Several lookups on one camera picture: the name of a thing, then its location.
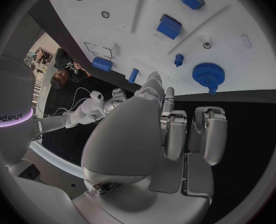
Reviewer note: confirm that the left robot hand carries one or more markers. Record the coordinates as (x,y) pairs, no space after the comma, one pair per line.
(126,134)

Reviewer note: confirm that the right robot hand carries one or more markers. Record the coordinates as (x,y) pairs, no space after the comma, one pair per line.
(115,99)

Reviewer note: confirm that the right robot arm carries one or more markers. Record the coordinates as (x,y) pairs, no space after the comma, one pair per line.
(81,113)

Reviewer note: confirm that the white task board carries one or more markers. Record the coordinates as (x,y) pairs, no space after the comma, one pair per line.
(151,31)

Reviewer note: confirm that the blue long cylinder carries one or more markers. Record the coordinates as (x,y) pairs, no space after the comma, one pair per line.
(133,76)

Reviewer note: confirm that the blue short cylinder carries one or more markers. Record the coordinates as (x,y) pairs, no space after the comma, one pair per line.
(102,64)

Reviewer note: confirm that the person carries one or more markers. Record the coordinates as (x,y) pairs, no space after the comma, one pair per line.
(67,69)

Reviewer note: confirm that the blue peg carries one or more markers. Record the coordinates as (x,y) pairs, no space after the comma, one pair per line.
(178,59)

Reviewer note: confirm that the blue gear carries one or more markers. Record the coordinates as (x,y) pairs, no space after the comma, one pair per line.
(208,74)

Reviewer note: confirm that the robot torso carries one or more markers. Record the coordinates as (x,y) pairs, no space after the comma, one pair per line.
(13,104)

